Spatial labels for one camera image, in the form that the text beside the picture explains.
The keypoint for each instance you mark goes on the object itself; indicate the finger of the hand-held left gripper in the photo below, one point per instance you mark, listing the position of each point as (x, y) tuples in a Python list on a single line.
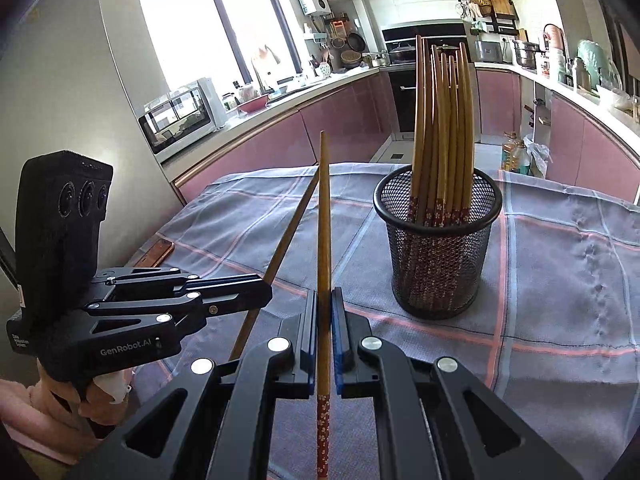
[(150, 277), (240, 297)]

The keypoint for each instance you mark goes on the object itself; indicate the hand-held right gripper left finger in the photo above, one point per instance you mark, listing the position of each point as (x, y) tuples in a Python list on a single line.
[(310, 340)]

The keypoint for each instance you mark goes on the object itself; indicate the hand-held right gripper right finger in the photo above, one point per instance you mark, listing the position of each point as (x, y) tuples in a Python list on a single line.
[(340, 345)]

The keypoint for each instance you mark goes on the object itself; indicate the red-tipped wooden chopstick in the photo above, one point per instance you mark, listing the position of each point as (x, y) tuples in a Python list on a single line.
[(294, 221), (324, 235)]

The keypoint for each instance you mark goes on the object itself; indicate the black mesh utensil holder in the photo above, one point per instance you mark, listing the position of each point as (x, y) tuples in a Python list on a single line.
[(480, 260)]

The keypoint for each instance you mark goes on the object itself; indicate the bunch of wooden chopsticks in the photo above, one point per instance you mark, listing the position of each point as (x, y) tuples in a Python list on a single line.
[(440, 135)]

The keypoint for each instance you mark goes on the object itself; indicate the person's left hand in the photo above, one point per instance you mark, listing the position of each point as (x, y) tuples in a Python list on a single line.
[(100, 407)]

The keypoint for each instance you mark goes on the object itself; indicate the brown flat rectangular object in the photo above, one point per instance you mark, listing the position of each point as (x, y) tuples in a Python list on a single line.
[(160, 254)]

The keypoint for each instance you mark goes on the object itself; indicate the white microwave oven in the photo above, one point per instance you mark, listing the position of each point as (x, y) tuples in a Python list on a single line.
[(200, 105)]

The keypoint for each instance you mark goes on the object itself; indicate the red bowl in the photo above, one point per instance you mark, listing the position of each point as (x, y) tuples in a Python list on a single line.
[(254, 105)]

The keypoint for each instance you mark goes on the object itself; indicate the pink kitchen cabinets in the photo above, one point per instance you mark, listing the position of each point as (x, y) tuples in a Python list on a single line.
[(325, 120)]

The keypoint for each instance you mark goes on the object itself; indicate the grey plaid tablecloth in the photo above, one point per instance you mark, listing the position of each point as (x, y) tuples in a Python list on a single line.
[(550, 285)]

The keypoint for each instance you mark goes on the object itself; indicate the kitchen window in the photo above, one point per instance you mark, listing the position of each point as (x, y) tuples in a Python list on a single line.
[(175, 35)]

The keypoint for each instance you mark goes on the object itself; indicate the white dotted jar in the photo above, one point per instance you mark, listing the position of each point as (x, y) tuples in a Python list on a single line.
[(325, 69)]

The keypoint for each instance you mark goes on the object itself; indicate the black built-in oven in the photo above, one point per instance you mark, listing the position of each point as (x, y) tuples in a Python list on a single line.
[(400, 105)]

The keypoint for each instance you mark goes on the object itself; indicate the yellow cooking oil bottle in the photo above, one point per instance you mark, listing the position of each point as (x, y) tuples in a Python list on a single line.
[(515, 157)]

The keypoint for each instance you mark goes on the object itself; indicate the woven bowl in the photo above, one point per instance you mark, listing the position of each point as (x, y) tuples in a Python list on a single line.
[(352, 57)]

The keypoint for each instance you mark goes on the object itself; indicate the white plastic bag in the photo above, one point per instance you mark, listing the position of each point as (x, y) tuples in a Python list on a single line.
[(539, 157)]

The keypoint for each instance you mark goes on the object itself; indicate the black frying pan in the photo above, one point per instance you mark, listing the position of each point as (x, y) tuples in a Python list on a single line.
[(356, 41)]

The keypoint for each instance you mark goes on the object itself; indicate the black wok with lid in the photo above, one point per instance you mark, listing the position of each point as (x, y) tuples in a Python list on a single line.
[(402, 53)]

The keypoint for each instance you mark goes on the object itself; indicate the black range hood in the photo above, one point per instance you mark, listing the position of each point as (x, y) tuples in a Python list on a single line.
[(400, 31)]

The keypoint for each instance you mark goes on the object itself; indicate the steel box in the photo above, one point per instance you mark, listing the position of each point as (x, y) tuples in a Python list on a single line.
[(487, 51)]

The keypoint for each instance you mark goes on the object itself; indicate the steel stockpot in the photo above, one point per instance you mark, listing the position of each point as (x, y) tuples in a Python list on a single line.
[(526, 55)]

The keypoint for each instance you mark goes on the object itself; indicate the pink white appliance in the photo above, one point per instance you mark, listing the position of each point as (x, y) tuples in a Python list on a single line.
[(553, 42)]

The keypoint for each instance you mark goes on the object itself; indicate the wooden cutting board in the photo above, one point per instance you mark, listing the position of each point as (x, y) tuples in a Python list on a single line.
[(498, 5)]

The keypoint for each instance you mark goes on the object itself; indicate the pale green appliance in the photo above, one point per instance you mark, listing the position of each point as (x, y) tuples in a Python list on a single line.
[(597, 65)]

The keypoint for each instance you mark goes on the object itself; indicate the black wall shelf rack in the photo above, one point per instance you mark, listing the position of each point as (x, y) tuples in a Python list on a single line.
[(480, 22)]

